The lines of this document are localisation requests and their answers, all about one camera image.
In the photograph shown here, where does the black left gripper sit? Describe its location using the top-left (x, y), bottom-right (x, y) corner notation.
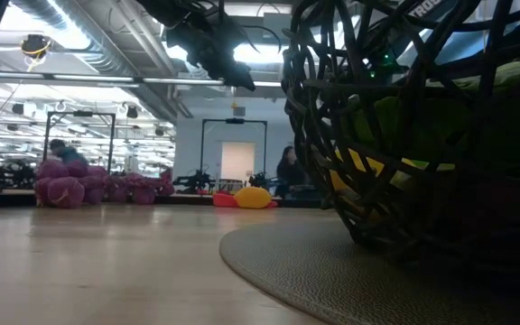
top-left (164, 17), bottom-right (257, 92)

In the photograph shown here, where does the yellow mango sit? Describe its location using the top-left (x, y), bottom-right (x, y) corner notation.
top-left (233, 186), bottom-right (273, 210)

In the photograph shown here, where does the yellow lemon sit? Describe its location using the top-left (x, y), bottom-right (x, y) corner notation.
top-left (330, 147), bottom-right (456, 194)

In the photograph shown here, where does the round green apple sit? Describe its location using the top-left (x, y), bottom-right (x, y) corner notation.
top-left (348, 92), bottom-right (469, 160)

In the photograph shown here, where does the black wicker basket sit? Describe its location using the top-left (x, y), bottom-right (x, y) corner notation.
top-left (280, 0), bottom-right (520, 290)

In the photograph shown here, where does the grey ceiling box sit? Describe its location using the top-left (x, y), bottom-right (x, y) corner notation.
top-left (262, 12), bottom-right (293, 46)

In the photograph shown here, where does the person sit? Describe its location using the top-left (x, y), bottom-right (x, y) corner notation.
top-left (275, 144), bottom-right (309, 200)
top-left (48, 138), bottom-right (89, 167)

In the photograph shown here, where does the long ceiling light strip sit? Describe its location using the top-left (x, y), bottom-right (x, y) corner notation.
top-left (0, 71), bottom-right (283, 91)

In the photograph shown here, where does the purple grape bunch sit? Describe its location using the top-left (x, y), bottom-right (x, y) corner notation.
top-left (32, 157), bottom-right (176, 209)

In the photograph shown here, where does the grey round mat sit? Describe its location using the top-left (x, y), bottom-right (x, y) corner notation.
top-left (218, 218), bottom-right (520, 325)

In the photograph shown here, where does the black robot station frame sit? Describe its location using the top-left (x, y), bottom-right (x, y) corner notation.
top-left (200, 117), bottom-right (269, 193)
top-left (44, 109), bottom-right (116, 172)

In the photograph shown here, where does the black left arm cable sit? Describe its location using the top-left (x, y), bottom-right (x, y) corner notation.
top-left (237, 24), bottom-right (283, 54)

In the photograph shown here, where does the black aluminium table frame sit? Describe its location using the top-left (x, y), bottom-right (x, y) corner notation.
top-left (0, 188), bottom-right (333, 209)

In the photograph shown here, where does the silver ventilation duct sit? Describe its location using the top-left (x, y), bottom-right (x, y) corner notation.
top-left (9, 0), bottom-right (184, 123)

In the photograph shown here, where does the black yellow cable reel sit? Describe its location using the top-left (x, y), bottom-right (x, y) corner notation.
top-left (19, 33), bottom-right (53, 60)

